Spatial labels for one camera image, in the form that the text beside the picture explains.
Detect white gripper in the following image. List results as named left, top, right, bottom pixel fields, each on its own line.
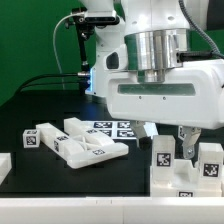
left=106, top=59, right=224, bottom=159

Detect white left fence rail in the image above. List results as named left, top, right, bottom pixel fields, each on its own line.
left=0, top=153, right=12, bottom=185

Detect black base cables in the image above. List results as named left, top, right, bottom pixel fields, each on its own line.
left=15, top=73, right=91, bottom=94

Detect white camera cable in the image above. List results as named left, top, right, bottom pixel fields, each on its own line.
left=52, top=13, right=76, bottom=90

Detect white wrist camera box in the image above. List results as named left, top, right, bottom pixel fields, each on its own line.
left=104, top=44, right=128, bottom=70

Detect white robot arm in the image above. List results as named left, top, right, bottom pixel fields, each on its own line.
left=105, top=0, right=224, bottom=158

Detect white chair seat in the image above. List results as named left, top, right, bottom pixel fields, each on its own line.
left=150, top=159, right=222, bottom=197

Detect white chair back frame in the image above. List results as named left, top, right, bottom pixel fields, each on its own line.
left=36, top=118, right=129, bottom=169

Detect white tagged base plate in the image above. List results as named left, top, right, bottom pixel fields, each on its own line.
left=84, top=121, right=136, bottom=140

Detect white front fence rail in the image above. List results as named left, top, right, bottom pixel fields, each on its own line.
left=0, top=197, right=224, bottom=224

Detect white tagged cube nut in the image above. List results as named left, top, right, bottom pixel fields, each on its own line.
left=23, top=129, right=40, bottom=148
left=178, top=126, right=185, bottom=140

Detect white fence rail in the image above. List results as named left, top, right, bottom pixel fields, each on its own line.
left=0, top=197, right=224, bottom=224
left=0, top=153, right=12, bottom=185

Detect black camera on stand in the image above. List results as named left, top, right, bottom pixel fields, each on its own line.
left=65, top=7, right=120, bottom=93

